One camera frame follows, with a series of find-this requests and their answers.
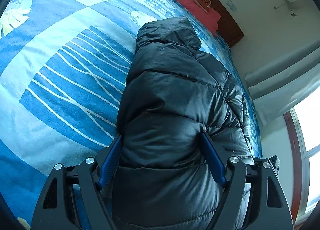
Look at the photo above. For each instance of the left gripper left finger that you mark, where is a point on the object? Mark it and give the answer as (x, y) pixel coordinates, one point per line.
(72, 194)

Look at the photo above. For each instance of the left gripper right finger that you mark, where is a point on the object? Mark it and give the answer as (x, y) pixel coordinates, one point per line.
(267, 205)

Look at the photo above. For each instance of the black quilted down jacket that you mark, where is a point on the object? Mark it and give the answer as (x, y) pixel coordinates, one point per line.
(173, 92)

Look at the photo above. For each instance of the right window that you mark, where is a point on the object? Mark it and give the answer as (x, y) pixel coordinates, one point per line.
(302, 123)

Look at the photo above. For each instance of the right grey curtain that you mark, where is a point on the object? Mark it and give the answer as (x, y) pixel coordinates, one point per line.
(281, 84)

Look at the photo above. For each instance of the dark wooden headboard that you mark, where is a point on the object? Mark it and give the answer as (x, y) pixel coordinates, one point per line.
(228, 28)

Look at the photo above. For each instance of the blue patterned bed sheet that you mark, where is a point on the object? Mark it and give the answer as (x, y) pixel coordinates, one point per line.
(64, 65)

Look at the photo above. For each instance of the red pillow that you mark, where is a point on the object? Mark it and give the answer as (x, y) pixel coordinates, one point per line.
(209, 20)

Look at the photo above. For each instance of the wall socket plate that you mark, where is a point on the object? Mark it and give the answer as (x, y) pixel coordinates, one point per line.
(231, 6)

